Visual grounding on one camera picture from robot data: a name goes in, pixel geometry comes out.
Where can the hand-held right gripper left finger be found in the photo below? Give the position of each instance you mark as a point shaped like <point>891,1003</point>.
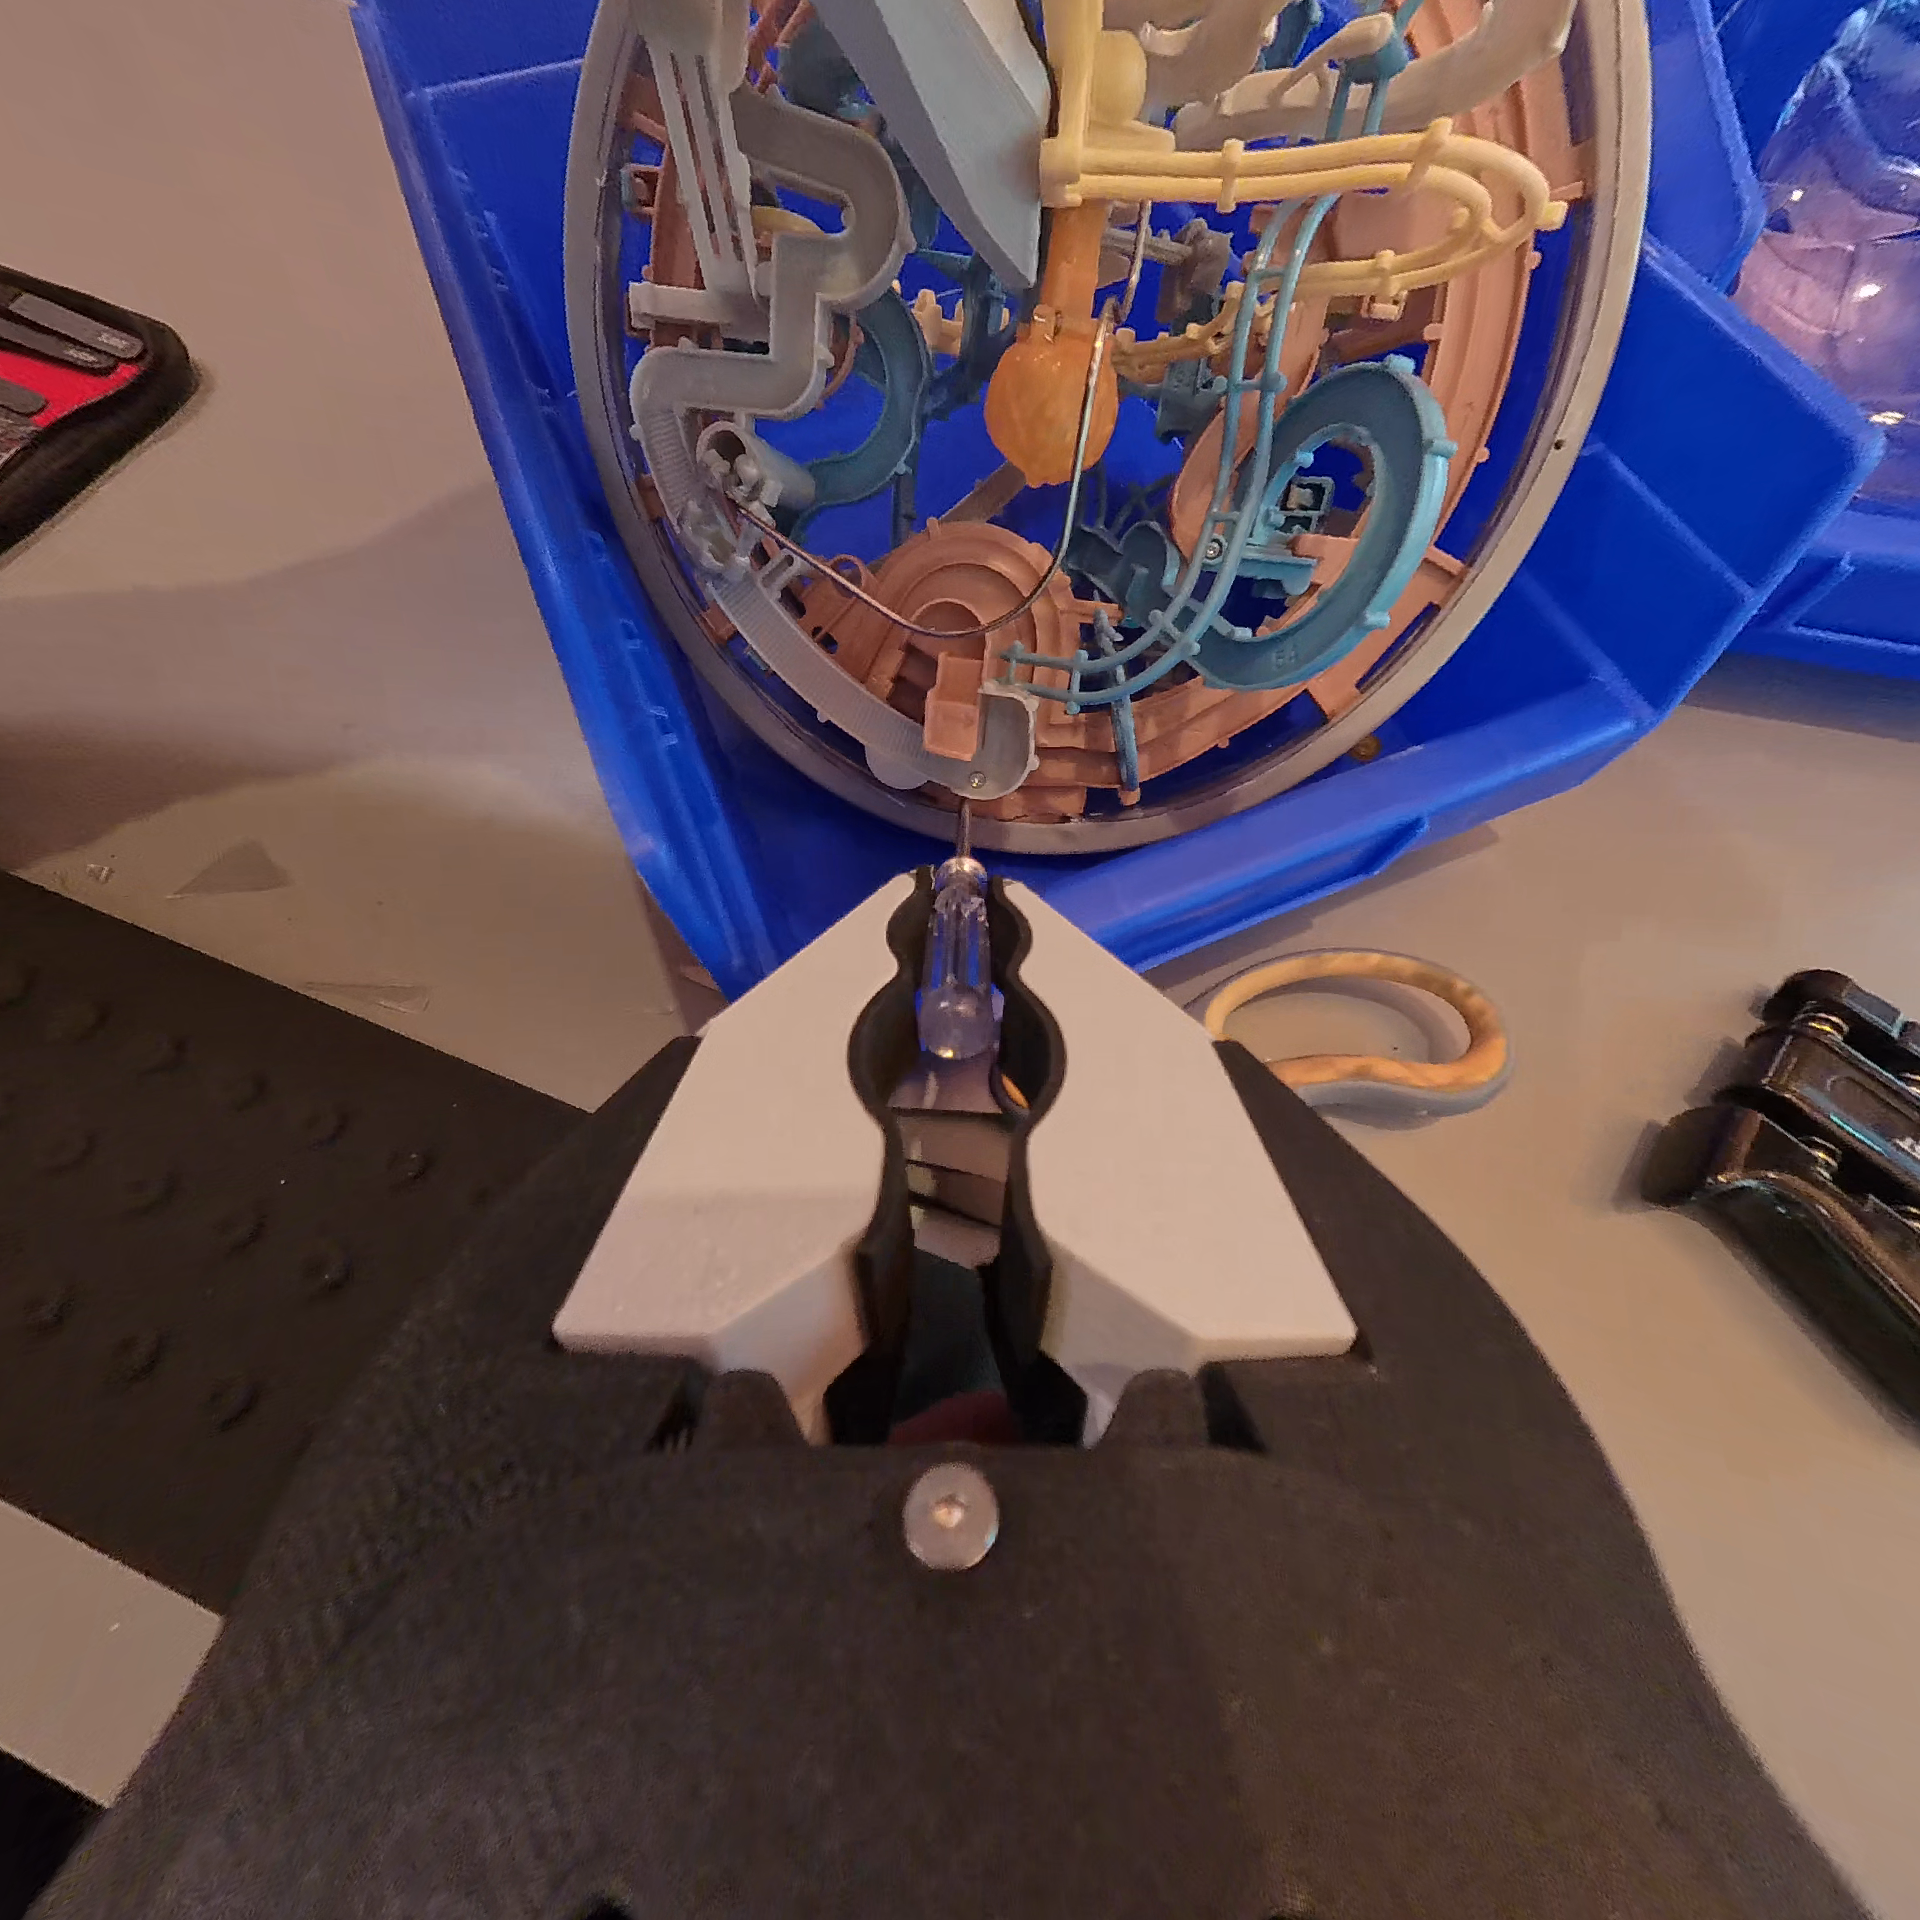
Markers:
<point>733,1201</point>

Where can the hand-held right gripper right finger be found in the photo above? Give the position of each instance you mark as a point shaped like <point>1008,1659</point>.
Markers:
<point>1184,1201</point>

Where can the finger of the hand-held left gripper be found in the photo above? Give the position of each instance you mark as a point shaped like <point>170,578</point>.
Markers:
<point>960,119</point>

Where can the colourful plastic maze ball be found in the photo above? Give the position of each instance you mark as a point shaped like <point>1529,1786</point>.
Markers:
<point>960,601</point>

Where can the blue plastic bin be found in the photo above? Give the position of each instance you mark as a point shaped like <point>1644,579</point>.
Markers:
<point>1845,601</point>
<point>569,524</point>

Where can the black perforated mat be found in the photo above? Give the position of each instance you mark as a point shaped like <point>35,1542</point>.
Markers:
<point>225,1201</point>

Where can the clear plastic dome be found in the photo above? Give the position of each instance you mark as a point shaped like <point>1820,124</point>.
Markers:
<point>1845,225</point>

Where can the red tweezers case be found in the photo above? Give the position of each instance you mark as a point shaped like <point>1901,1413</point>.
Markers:
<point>76,406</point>

